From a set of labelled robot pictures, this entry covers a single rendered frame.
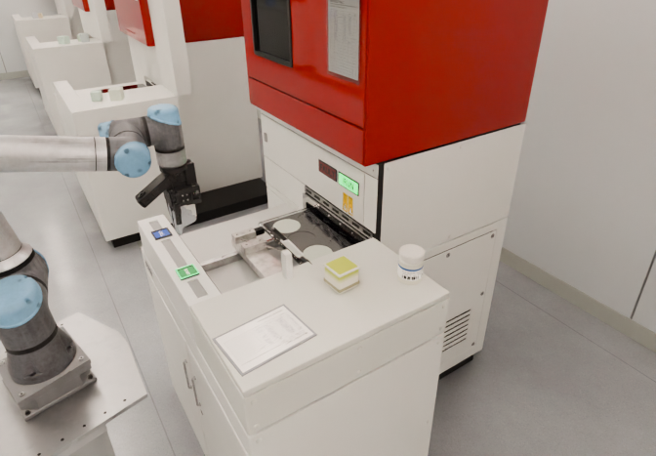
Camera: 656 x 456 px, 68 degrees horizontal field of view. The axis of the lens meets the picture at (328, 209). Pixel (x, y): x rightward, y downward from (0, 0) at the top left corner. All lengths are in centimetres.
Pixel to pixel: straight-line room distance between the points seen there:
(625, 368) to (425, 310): 164
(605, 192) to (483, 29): 140
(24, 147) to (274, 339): 68
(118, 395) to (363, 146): 93
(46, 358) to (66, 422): 16
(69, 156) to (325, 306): 70
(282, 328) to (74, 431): 53
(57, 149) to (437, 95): 105
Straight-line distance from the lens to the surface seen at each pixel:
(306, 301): 133
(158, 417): 242
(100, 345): 156
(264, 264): 163
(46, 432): 140
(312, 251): 164
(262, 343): 122
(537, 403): 251
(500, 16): 170
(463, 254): 200
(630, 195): 275
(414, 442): 178
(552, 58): 284
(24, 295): 131
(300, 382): 120
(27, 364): 140
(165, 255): 160
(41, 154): 114
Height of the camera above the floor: 181
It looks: 29 degrees down
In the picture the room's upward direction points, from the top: 1 degrees counter-clockwise
